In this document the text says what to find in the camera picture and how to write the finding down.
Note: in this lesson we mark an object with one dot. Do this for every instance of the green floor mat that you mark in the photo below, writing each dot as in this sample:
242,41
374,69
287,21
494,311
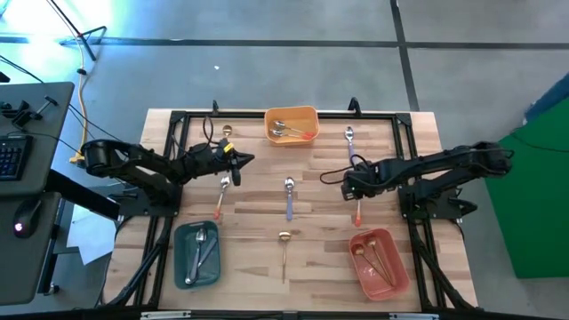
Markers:
533,213

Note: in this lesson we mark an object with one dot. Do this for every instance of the grey desk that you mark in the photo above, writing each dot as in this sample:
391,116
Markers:
44,133

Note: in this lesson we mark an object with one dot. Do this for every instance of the black computer mouse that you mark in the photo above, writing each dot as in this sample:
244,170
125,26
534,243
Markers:
27,215

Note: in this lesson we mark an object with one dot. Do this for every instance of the black desk clamp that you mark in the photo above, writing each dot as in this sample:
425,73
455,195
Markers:
22,116

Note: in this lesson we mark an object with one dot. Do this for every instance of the terracotta plastic bin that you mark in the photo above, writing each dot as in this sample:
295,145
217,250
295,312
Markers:
362,275

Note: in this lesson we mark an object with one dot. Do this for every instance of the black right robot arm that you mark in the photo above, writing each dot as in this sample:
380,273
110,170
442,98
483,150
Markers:
435,162

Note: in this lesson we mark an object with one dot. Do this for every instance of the gold spoon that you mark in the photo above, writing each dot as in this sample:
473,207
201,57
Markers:
371,242
227,130
358,251
285,236

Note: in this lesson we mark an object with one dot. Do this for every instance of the white paper sheet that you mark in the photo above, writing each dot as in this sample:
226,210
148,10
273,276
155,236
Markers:
89,240

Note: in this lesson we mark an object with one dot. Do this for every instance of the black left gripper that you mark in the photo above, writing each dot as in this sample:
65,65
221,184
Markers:
213,157

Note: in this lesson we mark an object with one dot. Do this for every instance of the yellow plastic bin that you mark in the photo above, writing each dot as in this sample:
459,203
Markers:
302,116

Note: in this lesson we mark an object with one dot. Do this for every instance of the black tripod stand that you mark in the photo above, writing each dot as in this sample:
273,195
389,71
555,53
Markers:
78,34

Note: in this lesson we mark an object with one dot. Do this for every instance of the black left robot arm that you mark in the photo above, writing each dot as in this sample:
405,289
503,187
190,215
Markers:
146,162

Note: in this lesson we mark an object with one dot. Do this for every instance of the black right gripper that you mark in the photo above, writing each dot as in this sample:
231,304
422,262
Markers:
366,178

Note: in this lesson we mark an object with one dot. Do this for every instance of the teal plastic bin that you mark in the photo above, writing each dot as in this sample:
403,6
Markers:
211,271

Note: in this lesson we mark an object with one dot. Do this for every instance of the black keyboard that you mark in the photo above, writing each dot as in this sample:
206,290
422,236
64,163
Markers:
13,157

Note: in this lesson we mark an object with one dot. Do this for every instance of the black metal table frame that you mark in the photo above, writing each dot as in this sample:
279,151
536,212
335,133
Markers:
200,115

